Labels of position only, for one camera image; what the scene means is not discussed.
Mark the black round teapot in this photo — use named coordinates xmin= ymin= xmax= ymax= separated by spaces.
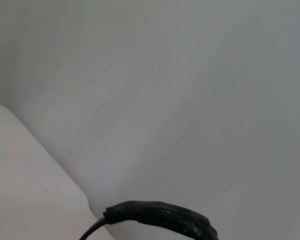
xmin=77 ymin=200 xmax=220 ymax=240

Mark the white rounded board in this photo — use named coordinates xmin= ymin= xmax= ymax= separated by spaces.
xmin=0 ymin=101 xmax=115 ymax=240

